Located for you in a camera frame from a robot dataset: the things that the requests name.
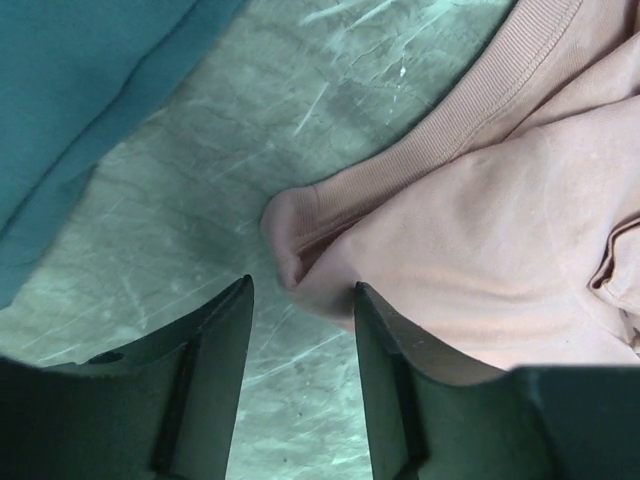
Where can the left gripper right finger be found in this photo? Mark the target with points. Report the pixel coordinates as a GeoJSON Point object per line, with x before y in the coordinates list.
{"type": "Point", "coordinates": [431, 411]}

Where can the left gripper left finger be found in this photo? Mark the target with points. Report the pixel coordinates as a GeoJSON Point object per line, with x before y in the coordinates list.
{"type": "Point", "coordinates": [163, 406]}

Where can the pink t shirt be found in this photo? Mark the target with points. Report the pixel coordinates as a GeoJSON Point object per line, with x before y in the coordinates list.
{"type": "Point", "coordinates": [506, 224]}

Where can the folded blue t shirt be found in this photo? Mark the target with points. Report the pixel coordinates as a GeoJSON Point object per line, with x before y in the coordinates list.
{"type": "Point", "coordinates": [76, 78]}

